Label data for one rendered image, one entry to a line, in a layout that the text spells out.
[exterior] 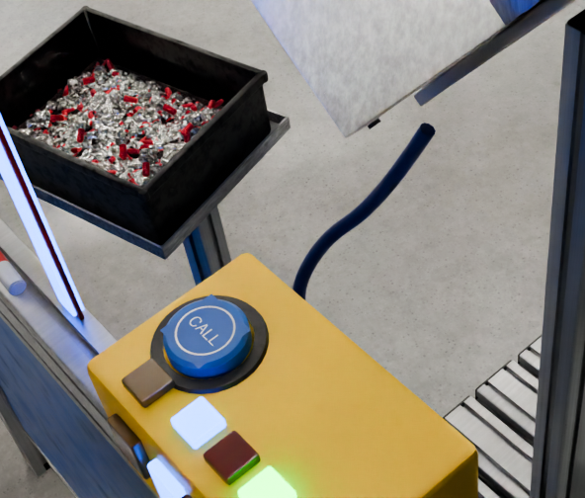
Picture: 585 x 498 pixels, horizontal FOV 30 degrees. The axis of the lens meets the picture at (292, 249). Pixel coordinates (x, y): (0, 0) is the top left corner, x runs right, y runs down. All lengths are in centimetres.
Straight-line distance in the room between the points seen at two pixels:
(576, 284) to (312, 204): 101
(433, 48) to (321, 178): 132
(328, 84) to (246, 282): 30
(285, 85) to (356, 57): 152
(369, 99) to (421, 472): 40
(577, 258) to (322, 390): 63
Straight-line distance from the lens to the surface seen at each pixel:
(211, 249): 103
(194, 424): 48
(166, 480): 49
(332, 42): 80
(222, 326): 50
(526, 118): 219
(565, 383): 125
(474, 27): 78
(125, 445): 51
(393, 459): 46
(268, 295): 52
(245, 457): 46
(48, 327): 82
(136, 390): 49
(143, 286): 198
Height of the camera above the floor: 147
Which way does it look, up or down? 48 degrees down
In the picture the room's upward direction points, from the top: 11 degrees counter-clockwise
